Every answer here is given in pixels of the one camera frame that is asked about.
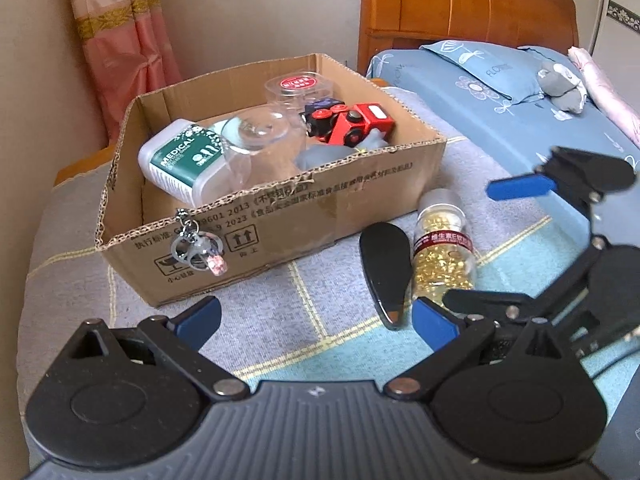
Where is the checked blanket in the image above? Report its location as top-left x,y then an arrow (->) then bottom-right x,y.
17,85 -> 640,471

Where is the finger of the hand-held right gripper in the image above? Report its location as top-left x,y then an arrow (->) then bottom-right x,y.
442,247 -> 608,321
486,147 -> 636,201

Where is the grey plush toy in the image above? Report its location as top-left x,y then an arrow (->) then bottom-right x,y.
536,59 -> 590,112

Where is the pink folded cloth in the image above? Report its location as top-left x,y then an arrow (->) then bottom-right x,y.
566,46 -> 640,148

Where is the white vertical pipe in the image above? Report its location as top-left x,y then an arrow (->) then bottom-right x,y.
587,0 -> 609,56

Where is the black shoehorn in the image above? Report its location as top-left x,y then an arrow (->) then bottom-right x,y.
359,222 -> 407,331

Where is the black toy train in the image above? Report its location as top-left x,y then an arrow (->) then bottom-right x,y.
299,97 -> 348,138

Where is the blue floral pillow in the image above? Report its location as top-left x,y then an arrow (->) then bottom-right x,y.
419,40 -> 576,106

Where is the pink curtain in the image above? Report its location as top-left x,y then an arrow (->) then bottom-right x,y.
62,0 -> 183,136

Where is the grey soft toy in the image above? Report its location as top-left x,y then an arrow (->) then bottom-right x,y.
294,129 -> 390,172

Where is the brown cardboard box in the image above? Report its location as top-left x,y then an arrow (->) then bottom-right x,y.
95,52 -> 447,308

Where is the yellow capsule bottle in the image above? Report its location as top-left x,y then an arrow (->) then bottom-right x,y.
411,188 -> 477,306

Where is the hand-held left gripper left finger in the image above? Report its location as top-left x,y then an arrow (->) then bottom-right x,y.
47,296 -> 251,401

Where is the green white medical container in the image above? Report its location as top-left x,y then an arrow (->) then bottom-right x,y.
137,119 -> 226,208

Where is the wooden headboard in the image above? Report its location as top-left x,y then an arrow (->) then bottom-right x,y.
357,0 -> 581,76

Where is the red toy train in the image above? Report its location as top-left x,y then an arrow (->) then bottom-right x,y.
317,103 -> 396,150

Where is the clear plastic container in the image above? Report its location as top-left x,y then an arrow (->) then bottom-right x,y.
264,72 -> 335,123

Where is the metal chain keychain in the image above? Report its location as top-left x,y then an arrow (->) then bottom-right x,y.
170,208 -> 227,277

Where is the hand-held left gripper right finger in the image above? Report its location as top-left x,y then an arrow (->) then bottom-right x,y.
382,296 -> 586,401

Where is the clear plastic jar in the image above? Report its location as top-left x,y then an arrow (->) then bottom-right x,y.
207,106 -> 303,196

